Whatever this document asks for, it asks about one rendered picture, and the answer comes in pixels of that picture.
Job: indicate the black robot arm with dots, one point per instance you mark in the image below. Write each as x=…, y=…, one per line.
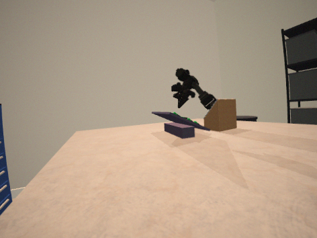
x=204, y=96

